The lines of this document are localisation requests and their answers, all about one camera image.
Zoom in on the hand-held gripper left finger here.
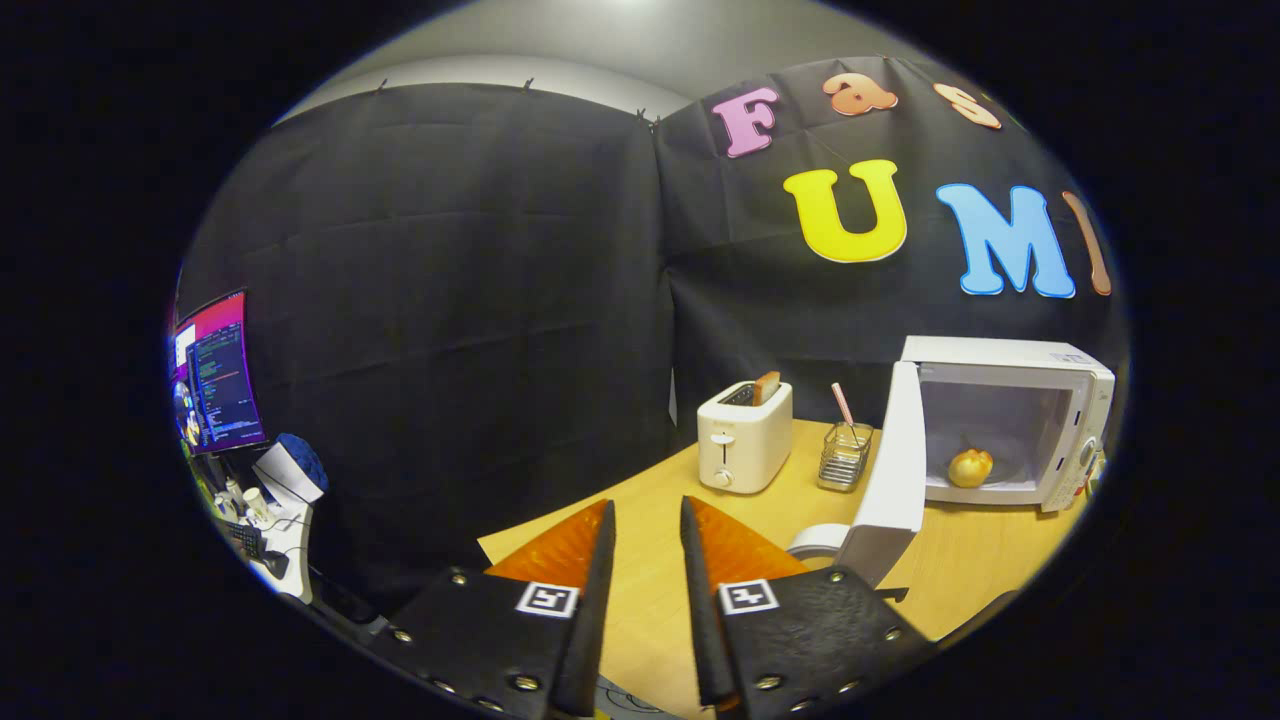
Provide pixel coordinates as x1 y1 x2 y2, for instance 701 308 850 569
365 498 617 720

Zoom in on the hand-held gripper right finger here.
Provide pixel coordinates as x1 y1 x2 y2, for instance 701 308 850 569
680 495 936 716

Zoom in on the golden bread bun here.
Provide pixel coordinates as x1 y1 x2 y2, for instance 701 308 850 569
947 448 995 489

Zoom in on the white microwave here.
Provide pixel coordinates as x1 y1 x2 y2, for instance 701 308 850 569
788 335 1116 589

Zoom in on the white toaster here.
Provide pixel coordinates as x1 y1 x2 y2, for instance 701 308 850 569
696 380 794 495

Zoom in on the white and blue device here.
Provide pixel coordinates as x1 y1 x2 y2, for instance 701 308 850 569
252 432 329 504

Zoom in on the computer monitor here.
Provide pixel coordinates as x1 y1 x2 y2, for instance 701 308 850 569
172 289 269 456

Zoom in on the wire mesh basket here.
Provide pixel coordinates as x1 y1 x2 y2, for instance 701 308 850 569
817 420 874 493

